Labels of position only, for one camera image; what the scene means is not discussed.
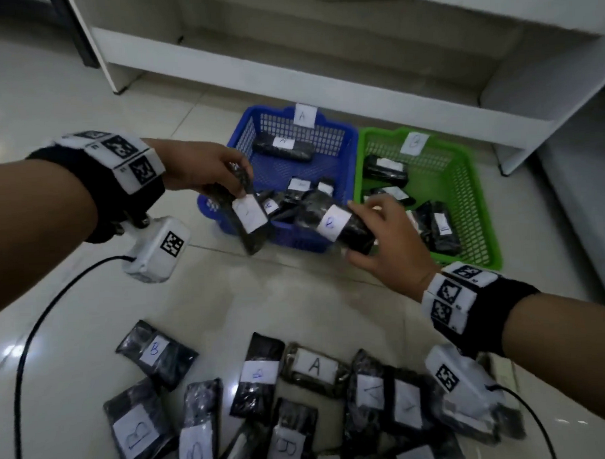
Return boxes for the person's right hand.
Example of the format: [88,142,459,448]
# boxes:
[342,192,443,306]

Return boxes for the person's left hand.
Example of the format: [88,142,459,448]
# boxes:
[154,134,256,201]

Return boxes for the green plastic mesh basket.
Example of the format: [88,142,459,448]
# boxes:
[350,123,503,276]

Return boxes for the blue plastic mesh basket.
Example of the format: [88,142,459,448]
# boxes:
[194,101,363,256]

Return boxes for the pile of black packets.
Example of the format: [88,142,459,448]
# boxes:
[100,306,527,459]

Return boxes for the person's left forearm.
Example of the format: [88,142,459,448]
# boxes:
[0,155,106,317]

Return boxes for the person's right forearm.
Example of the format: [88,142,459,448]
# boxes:
[500,290,605,437]

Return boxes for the black wristband with markers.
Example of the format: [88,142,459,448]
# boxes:
[420,259,543,360]
[25,127,169,246]

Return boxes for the white shelf unit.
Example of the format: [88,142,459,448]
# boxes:
[66,0,605,192]

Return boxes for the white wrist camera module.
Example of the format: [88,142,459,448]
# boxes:
[424,341,504,434]
[121,214,193,285]

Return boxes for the metal frame shelf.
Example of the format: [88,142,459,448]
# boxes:
[49,0,101,72]

